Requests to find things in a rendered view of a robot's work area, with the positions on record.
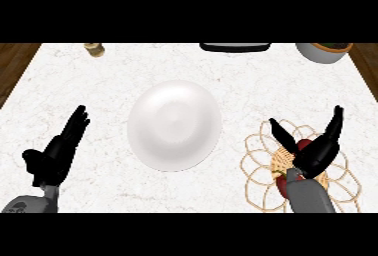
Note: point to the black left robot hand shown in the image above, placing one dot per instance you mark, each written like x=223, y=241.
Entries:
x=57, y=155

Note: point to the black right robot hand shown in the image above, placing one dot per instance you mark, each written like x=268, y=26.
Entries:
x=319, y=154

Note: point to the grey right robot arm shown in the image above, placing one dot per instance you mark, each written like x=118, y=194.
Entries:
x=308, y=194

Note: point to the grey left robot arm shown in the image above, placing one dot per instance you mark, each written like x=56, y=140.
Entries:
x=34, y=201

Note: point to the red tomato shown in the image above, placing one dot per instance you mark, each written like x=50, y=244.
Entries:
x=282, y=185

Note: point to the beige woven flower placemat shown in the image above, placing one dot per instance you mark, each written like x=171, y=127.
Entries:
x=257, y=166

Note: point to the white oval plate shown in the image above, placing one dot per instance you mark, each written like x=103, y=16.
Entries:
x=174, y=125

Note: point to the grey pot with brown rim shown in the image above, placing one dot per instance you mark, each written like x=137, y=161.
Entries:
x=322, y=53

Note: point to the tan cylindrical jar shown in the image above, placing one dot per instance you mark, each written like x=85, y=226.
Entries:
x=94, y=49

